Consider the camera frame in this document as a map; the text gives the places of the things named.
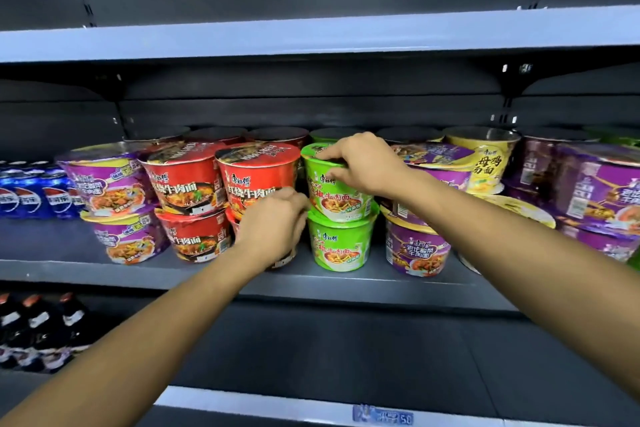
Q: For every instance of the person's left hand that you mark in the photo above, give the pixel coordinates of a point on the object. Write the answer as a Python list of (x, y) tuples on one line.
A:
[(272, 231)]

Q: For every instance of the person's right hand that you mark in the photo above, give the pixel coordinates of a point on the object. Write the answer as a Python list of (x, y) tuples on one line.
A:
[(370, 166)]

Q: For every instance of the person's right forearm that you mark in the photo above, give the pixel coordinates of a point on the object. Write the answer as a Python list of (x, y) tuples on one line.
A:
[(530, 261)]

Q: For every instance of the person's left forearm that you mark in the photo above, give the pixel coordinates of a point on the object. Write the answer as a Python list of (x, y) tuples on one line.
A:
[(135, 346)]

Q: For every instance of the blue price tag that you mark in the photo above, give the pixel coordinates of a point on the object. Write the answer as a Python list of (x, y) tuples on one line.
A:
[(382, 415)]

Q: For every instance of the row of blue soda cans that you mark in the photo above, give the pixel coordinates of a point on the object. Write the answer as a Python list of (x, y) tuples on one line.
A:
[(35, 191)]

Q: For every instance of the row of dark glass bottles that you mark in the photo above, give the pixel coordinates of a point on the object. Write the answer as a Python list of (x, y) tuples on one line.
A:
[(40, 331)]

